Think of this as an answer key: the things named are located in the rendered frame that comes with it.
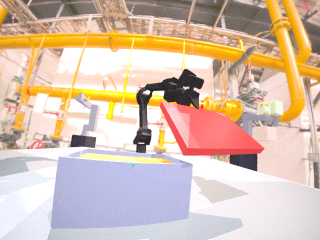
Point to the red box lid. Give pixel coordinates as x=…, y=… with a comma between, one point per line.
x=200, y=132

